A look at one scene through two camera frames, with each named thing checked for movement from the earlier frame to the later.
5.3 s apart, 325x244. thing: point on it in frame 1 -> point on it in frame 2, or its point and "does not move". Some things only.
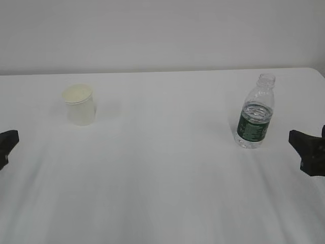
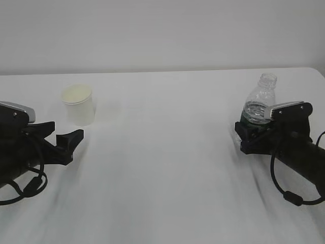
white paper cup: [79, 104] does not move
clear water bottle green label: [253, 123] does not move
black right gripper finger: [312, 150] -> [291, 133]
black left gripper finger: [8, 140] -> [21, 147]
